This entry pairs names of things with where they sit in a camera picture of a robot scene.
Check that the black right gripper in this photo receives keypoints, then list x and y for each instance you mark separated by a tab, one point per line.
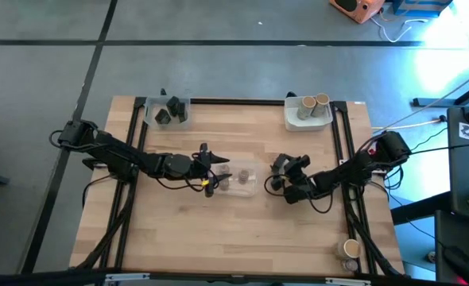
296	178

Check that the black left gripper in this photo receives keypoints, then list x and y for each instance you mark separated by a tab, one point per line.
179	166

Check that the dark spice tin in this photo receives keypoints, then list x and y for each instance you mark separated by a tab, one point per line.
173	105
163	116
183	113

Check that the cardboard spice tube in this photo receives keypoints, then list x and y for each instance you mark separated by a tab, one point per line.
350	248
320	105
306	108

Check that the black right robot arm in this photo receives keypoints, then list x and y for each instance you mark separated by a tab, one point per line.
350	172

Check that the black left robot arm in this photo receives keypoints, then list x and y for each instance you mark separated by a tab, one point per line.
115	153

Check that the clear plastic bin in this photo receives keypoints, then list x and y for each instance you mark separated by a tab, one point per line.
242	190
179	125

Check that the white plastic bin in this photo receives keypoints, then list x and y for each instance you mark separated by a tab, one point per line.
310	125

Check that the thin pale rod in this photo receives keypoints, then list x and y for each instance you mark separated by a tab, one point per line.
385	128

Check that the black desk foot bar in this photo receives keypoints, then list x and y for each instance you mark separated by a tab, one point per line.
417	208

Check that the black stand leg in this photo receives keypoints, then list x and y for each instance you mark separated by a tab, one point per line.
429	102

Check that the small round metal object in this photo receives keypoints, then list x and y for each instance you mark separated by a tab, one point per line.
431	256

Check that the orange speaker box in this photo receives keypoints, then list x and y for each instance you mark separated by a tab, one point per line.
357	8

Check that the black low desk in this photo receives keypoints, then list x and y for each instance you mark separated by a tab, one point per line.
457	238

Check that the black computer mouse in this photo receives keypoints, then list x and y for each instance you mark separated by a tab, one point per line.
461	262

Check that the blue box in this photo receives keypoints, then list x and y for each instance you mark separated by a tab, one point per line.
421	6

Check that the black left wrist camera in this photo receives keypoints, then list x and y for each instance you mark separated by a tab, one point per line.
209	190

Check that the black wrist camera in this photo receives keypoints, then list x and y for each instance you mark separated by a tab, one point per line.
302	161
209	190

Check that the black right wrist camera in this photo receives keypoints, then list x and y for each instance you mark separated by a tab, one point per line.
302	161

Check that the black aluminium table frame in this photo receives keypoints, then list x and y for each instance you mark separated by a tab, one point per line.
238	101

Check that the silver metal bracket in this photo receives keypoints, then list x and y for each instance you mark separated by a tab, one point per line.
127	277
347	282

